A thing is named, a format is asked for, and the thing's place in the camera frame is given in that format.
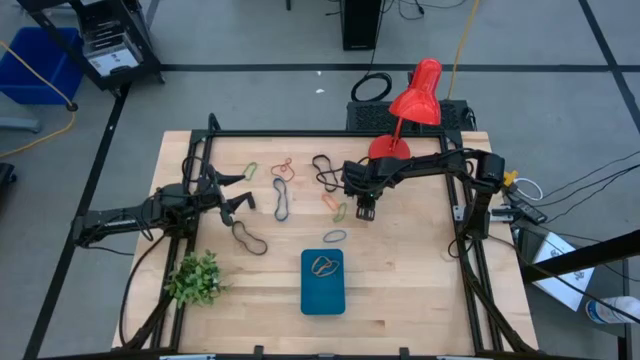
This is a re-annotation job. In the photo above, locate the black power strip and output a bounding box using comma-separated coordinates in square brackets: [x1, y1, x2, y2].
[492, 197, 550, 226]

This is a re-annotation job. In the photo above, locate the yellow power cable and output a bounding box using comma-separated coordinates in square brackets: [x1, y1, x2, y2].
[446, 0, 481, 100]
[0, 39, 79, 159]

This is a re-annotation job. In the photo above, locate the red rubber band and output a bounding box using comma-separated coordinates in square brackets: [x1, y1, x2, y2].
[270, 157, 296, 183]

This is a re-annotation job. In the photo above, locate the long blue rubber band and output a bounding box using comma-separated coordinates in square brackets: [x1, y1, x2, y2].
[272, 177, 291, 223]

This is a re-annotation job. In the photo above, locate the black rubber band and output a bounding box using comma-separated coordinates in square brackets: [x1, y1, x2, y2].
[230, 220, 269, 257]
[311, 154, 349, 194]

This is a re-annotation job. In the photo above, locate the red desk lamp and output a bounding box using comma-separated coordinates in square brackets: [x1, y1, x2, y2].
[367, 57, 444, 162]

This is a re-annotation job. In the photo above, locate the white roll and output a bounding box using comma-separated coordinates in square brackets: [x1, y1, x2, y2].
[584, 294, 640, 326]

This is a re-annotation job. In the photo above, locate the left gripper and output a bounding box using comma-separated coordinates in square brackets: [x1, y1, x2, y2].
[197, 164, 257, 213]

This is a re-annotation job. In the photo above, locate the black computer tower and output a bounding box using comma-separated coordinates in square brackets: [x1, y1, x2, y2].
[340, 0, 384, 52]

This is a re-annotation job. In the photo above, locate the black metal equipment cart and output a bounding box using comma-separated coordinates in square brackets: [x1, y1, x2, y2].
[17, 0, 166, 94]

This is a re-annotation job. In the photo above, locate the white label sheet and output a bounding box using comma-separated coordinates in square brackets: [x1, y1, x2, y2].
[87, 47, 141, 77]

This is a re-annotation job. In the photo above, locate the grey stand foot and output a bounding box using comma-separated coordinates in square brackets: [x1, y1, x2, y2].
[0, 117, 42, 135]

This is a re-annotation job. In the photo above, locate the blue floor storage bin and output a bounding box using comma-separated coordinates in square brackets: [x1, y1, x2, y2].
[0, 27, 85, 106]

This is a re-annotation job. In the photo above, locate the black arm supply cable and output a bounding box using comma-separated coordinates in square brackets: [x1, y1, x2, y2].
[118, 233, 169, 347]

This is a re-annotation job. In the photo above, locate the black diagonal beam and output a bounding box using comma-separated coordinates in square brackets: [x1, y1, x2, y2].
[519, 228, 640, 285]

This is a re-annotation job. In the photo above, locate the long black cable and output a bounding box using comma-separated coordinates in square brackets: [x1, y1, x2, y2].
[350, 0, 394, 104]

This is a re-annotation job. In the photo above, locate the black caster wheel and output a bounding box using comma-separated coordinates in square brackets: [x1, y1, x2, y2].
[0, 162, 17, 195]

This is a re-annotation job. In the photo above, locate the teal plastic bin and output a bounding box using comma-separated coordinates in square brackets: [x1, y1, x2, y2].
[300, 248, 347, 317]

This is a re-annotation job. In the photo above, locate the green artificial plant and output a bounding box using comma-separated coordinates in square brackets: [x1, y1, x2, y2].
[163, 249, 231, 310]

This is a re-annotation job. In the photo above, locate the white cable loop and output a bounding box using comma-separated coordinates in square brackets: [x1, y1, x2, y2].
[514, 176, 545, 202]

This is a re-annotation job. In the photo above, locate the white printed box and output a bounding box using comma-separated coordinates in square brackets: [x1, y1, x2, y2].
[529, 231, 597, 312]

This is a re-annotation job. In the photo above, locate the black perforated case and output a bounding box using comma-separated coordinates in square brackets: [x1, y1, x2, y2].
[345, 99, 477, 134]

